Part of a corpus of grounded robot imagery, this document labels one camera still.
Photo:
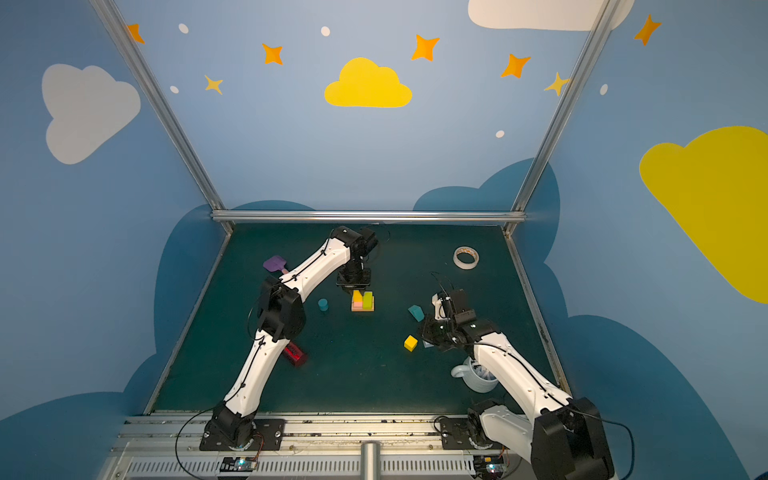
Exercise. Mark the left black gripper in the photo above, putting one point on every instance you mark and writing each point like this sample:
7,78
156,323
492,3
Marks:
353,280

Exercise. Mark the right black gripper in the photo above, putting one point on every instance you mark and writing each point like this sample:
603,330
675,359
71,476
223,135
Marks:
437,330

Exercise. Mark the lime green rectangular block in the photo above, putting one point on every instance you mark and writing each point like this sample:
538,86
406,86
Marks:
368,300

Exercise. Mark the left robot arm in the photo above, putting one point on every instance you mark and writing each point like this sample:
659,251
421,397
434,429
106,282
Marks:
281,317

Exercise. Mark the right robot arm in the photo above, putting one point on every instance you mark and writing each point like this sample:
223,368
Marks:
560,437

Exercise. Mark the teal house-shaped block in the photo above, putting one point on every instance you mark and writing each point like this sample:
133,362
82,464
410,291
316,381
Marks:
416,312

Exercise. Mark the light blue mug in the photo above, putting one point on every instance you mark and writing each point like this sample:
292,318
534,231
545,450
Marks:
476,377

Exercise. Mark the white tape roll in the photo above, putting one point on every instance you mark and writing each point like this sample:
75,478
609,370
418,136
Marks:
466,258

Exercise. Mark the right circuit board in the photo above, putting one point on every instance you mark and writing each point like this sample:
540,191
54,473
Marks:
488,467

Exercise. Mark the circuit board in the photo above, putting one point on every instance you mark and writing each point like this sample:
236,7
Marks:
240,465
488,467

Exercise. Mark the left circuit board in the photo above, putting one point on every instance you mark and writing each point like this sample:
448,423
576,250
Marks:
240,465

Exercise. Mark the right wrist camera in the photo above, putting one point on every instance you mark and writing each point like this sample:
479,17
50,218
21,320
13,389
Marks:
453,306

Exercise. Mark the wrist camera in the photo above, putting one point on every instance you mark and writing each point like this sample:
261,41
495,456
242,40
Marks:
453,306
365,243

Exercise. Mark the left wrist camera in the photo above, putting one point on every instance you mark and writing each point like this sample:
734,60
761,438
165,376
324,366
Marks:
365,243

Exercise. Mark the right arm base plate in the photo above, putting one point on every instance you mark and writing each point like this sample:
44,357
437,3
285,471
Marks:
454,433

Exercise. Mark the aluminium cage frame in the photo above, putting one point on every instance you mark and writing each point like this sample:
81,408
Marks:
111,18

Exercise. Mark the grey camera pole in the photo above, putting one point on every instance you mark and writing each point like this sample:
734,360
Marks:
370,461

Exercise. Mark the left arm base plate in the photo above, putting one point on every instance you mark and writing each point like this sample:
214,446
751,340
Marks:
270,435

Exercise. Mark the aluminium front rail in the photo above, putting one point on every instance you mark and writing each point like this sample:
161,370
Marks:
314,446

